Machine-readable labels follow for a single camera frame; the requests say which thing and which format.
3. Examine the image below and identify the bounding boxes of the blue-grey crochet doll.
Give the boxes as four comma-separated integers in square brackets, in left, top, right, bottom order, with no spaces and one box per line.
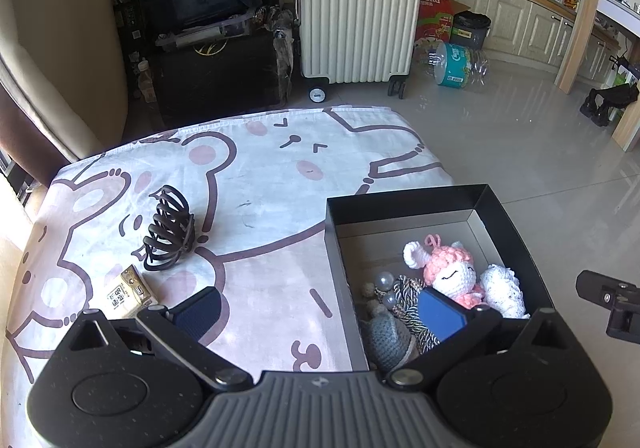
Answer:
[359,304,421,371]

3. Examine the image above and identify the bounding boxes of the black trash bin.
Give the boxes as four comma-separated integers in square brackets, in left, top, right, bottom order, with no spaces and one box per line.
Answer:
[450,12,492,49]

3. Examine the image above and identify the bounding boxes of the cream kitchen cabinets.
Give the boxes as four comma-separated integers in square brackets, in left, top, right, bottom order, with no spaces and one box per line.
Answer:
[422,0,626,84]

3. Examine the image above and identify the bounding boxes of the pink crochet doll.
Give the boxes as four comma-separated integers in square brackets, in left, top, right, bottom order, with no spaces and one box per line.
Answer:
[402,234,487,311]

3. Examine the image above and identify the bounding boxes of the black cardboard box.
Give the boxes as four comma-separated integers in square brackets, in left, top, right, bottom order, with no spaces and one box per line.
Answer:
[325,183,558,374]

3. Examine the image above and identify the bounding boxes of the white crochet doll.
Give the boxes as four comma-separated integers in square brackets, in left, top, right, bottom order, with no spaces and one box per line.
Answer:
[477,264,531,320]

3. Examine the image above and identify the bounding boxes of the large teal-label water bottle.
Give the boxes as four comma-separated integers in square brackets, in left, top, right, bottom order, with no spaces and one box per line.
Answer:
[422,41,491,89]

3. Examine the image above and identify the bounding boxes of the black hair claw clip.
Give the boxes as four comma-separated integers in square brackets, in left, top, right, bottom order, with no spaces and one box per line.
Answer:
[132,184,197,271]

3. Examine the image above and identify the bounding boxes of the dark blue bag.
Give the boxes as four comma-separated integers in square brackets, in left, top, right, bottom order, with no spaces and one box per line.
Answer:
[165,0,258,26]

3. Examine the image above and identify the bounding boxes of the white ribbed suitcase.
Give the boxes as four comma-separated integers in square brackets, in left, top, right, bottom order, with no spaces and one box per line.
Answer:
[292,0,426,102]

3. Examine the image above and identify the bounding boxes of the beige curtain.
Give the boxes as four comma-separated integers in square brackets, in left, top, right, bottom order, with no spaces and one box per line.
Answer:
[0,0,131,161]

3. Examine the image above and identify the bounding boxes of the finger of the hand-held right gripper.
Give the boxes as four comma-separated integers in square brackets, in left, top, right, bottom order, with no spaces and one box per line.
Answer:
[575,269,640,340]

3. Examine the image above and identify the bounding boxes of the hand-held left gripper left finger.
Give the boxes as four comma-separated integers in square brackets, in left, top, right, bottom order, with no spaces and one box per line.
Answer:
[60,285,255,391]

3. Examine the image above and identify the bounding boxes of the bear printed blanket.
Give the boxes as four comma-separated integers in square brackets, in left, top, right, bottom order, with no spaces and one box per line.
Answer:
[0,104,456,448]

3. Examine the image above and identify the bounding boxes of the striped pearl hair tie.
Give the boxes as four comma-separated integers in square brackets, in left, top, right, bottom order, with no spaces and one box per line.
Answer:
[361,273,441,354]

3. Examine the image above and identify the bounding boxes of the small clear bottle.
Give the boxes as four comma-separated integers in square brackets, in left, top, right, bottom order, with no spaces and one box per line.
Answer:
[136,59,157,103]

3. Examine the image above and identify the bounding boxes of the small yellow packet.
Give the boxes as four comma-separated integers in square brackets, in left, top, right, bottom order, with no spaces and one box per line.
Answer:
[106,264,158,320]

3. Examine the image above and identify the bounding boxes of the brown curtain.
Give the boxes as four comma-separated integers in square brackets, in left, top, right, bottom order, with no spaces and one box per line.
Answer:
[0,63,71,189]

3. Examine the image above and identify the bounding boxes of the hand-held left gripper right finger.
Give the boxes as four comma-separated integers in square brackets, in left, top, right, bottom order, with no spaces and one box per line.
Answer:
[386,287,571,389]

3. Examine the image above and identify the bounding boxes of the red green cardboard box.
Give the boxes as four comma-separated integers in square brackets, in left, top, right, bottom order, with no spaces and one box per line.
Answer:
[415,0,471,46]

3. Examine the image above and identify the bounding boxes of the wooden desk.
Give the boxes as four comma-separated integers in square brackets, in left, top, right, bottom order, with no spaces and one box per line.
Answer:
[555,0,640,151]

